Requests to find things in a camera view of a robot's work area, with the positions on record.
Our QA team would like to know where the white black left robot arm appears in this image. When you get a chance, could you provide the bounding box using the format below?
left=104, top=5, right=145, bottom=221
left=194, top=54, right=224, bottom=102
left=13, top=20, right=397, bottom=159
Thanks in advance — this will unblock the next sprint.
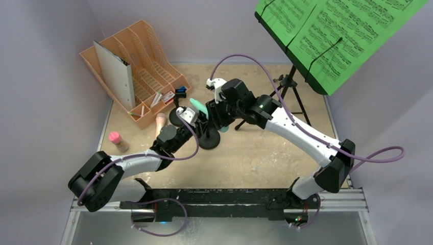
left=67, top=116, right=209, bottom=212

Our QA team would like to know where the red white staples box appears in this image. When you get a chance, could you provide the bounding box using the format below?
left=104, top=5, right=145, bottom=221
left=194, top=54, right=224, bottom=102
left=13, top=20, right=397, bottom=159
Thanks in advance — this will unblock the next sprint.
left=161, top=91, right=175, bottom=104

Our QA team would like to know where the orange plastic file organizer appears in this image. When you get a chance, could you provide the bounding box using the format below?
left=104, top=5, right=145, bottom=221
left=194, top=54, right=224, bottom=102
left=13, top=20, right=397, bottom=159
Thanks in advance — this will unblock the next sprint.
left=80, top=20, right=192, bottom=130

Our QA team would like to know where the grey binder folder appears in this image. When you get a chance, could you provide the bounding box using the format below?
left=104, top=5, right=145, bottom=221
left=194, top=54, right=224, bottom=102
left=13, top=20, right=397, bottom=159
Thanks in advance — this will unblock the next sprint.
left=93, top=40, right=136, bottom=111

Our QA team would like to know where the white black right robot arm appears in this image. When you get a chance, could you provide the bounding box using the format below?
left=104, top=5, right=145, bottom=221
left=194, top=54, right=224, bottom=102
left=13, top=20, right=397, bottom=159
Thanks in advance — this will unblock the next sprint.
left=206, top=78, right=355, bottom=208

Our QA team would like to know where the pink toy microphone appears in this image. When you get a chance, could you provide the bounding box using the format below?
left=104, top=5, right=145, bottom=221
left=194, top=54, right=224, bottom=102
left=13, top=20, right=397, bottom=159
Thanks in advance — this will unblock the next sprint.
left=155, top=113, right=166, bottom=138

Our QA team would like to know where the pink capped bottle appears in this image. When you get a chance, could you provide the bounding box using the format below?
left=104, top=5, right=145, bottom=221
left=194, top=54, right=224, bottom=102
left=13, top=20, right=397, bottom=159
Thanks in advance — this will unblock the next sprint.
left=109, top=131, right=129, bottom=153

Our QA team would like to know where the black mic stand with green mic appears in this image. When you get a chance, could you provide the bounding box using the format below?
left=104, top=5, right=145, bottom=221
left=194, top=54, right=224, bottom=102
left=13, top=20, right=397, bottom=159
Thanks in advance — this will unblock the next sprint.
left=196, top=111, right=221, bottom=150

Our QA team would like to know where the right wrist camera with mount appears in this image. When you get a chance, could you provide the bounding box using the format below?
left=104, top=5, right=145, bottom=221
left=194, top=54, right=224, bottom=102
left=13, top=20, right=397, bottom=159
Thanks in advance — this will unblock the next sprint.
left=206, top=78, right=227, bottom=104

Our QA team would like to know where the mint green toy microphone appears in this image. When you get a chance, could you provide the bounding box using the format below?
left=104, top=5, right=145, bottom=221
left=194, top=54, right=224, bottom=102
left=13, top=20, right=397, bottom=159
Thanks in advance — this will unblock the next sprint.
left=189, top=98, right=229, bottom=133

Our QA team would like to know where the black tripod music stand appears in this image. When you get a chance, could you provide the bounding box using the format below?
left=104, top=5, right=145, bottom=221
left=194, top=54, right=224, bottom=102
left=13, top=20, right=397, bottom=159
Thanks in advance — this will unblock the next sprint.
left=234, top=3, right=342, bottom=131

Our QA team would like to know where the green sheet music paper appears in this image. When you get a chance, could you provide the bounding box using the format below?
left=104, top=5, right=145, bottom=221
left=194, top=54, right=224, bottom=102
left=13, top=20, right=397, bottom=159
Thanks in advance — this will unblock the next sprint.
left=255, top=0, right=425, bottom=95

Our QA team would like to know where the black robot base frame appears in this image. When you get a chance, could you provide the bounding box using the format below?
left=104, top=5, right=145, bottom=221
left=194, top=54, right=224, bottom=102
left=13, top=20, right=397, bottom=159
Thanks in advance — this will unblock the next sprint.
left=120, top=188, right=321, bottom=225

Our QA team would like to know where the green capped marker middle slot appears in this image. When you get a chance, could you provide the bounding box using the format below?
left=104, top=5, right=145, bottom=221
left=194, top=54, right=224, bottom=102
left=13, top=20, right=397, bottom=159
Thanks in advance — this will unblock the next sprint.
left=150, top=91, right=162, bottom=108

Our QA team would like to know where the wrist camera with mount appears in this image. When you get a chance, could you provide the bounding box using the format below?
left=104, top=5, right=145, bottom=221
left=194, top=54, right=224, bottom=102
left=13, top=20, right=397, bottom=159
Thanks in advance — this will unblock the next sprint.
left=175, top=107, right=199, bottom=126
left=206, top=78, right=227, bottom=104

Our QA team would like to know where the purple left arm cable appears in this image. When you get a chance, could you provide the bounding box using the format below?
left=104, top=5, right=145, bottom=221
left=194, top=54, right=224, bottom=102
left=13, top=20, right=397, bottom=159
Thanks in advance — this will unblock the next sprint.
left=77, top=110, right=200, bottom=207

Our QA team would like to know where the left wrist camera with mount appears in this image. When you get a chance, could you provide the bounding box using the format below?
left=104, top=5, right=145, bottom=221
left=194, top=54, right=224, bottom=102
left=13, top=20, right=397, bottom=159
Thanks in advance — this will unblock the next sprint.
left=175, top=107, right=199, bottom=126

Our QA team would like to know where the blue small box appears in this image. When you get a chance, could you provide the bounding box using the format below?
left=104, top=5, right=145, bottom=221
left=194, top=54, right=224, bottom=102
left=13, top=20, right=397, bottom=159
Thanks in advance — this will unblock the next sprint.
left=176, top=86, right=187, bottom=92

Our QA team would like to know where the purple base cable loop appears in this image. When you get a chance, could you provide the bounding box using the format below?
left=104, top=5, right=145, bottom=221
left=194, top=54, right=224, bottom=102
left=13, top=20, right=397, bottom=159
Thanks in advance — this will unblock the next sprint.
left=131, top=198, right=188, bottom=237

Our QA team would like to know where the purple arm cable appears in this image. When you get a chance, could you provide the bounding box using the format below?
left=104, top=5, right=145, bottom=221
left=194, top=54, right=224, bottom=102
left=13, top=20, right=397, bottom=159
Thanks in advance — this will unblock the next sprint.
left=77, top=110, right=200, bottom=207
left=209, top=54, right=405, bottom=173

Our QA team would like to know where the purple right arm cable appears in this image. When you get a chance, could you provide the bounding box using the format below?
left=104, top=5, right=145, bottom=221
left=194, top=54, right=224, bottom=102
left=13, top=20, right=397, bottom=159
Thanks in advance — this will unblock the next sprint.
left=209, top=54, right=405, bottom=173

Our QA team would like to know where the black mic stand for pink mic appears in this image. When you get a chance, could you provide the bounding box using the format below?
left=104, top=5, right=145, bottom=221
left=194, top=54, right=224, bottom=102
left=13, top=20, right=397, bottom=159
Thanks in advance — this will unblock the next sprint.
left=169, top=90, right=186, bottom=127

